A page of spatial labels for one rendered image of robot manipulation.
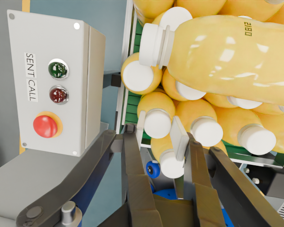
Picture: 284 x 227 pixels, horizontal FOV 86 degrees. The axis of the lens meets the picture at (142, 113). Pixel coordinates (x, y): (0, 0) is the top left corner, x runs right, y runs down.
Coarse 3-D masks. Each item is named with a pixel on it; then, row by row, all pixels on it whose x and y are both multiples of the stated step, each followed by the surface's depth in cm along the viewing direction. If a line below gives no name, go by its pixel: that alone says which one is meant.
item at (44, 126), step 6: (36, 120) 22; (42, 120) 22; (48, 120) 22; (54, 120) 22; (36, 126) 22; (42, 126) 22; (48, 126) 22; (54, 126) 22; (36, 132) 23; (42, 132) 22; (48, 132) 22; (54, 132) 22
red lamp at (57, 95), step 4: (56, 88) 21; (60, 88) 21; (52, 92) 21; (56, 92) 21; (60, 92) 21; (64, 92) 21; (52, 96) 21; (56, 96) 21; (60, 96) 21; (64, 96) 21; (52, 100) 21; (56, 100) 21; (60, 100) 21; (64, 100) 22
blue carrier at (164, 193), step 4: (172, 188) 43; (156, 192) 40; (160, 192) 40; (164, 192) 41; (168, 192) 41; (172, 192) 41; (164, 196) 39; (168, 196) 40; (172, 196) 40; (224, 212) 37; (224, 216) 36; (228, 216) 36; (224, 220) 35; (228, 220) 35; (228, 224) 34; (232, 224) 35
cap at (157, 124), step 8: (152, 112) 22; (160, 112) 21; (152, 120) 21; (160, 120) 21; (168, 120) 21; (144, 128) 22; (152, 128) 22; (160, 128) 21; (168, 128) 21; (152, 136) 22; (160, 136) 22
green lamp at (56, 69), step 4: (52, 64) 20; (56, 64) 20; (60, 64) 20; (48, 68) 20; (52, 68) 20; (56, 68) 20; (60, 68) 20; (64, 68) 20; (52, 72) 20; (56, 72) 20; (60, 72) 20; (64, 72) 20; (52, 76) 20; (56, 76) 20; (60, 76) 20
